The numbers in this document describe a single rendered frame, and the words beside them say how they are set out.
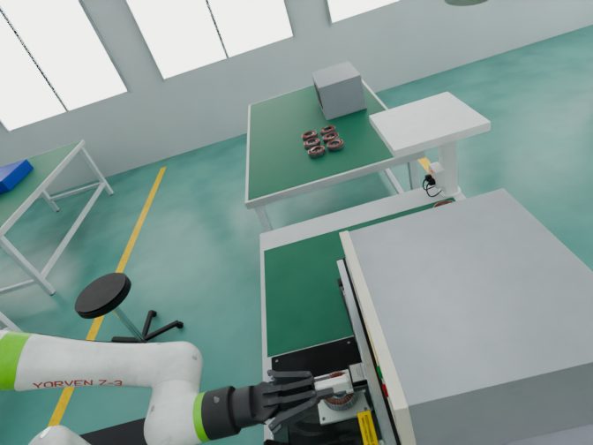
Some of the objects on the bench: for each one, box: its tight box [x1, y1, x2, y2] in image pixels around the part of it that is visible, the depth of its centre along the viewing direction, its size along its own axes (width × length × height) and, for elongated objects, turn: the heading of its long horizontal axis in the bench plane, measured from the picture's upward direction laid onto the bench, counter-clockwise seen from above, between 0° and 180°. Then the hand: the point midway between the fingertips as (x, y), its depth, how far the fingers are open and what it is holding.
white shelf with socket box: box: [369, 92, 491, 198], centre depth 163 cm, size 35×37×46 cm
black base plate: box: [271, 336, 362, 386], centre depth 107 cm, size 47×64×2 cm
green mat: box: [264, 197, 456, 358], centre depth 158 cm, size 94×61×1 cm, turn 116°
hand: (333, 385), depth 76 cm, fingers closed
